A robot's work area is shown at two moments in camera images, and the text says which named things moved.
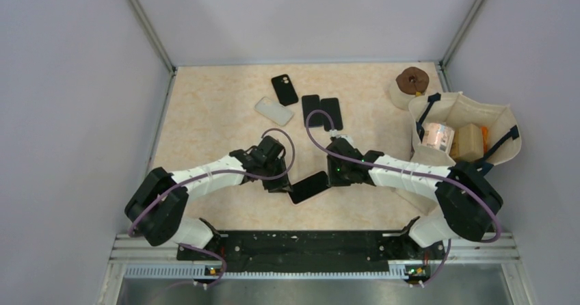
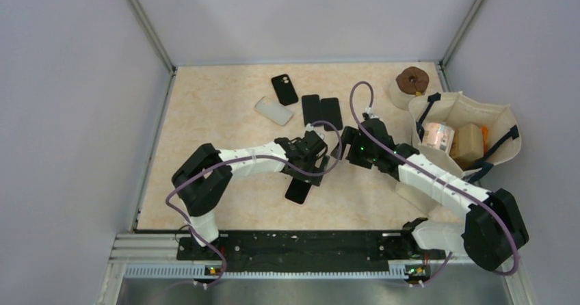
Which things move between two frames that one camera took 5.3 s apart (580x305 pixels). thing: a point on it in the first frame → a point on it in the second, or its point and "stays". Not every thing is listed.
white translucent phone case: [273, 111] stays
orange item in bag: [484, 132] stays
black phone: [332, 106] stays
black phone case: [284, 89] stays
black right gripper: [333, 180] → [351, 136]
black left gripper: [280, 185] → [314, 180]
